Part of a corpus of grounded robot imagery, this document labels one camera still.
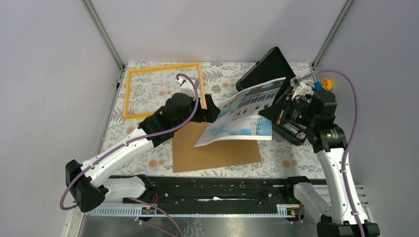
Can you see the right aluminium corner post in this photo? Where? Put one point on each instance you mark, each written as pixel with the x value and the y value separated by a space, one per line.
pixel 332 32

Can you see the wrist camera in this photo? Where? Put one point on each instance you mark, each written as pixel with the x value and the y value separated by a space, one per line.
pixel 300 88
pixel 188 87

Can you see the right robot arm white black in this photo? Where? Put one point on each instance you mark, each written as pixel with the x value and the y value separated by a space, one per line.
pixel 344 215

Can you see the building and sky photo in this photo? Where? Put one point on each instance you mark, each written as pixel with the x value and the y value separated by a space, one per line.
pixel 239 117

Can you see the floral patterned table mat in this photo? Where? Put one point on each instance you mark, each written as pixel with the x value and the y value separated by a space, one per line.
pixel 280 159

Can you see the yellow orange toy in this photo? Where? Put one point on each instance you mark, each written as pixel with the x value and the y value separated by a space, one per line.
pixel 326 84

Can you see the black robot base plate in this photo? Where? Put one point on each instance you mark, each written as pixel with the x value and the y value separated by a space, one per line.
pixel 205 192

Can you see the left aluminium corner post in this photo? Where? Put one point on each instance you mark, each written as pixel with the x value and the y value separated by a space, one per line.
pixel 90 8

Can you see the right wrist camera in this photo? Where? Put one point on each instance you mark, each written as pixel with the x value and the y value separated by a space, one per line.
pixel 300 88

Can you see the black poker chip case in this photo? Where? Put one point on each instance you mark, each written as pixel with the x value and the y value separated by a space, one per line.
pixel 265 72

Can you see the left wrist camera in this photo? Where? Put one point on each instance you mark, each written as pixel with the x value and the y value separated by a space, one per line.
pixel 188 87

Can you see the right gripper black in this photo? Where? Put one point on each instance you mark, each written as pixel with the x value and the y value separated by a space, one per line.
pixel 278 112

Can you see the aluminium corner post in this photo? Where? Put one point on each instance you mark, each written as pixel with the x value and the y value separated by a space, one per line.
pixel 90 8
pixel 332 32

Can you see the blue toy piece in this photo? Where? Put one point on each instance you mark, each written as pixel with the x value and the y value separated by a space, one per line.
pixel 318 86

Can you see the white slotted cable duct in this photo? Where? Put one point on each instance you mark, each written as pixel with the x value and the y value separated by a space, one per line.
pixel 258 211

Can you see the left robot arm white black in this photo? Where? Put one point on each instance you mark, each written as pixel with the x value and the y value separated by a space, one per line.
pixel 91 182

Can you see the yellow wooden picture frame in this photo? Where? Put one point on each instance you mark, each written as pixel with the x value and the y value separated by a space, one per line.
pixel 148 88

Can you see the brown cardboard backing board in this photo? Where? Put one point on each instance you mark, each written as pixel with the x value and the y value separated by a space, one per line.
pixel 187 157

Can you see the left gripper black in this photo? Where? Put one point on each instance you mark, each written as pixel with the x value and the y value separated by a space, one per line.
pixel 207 115

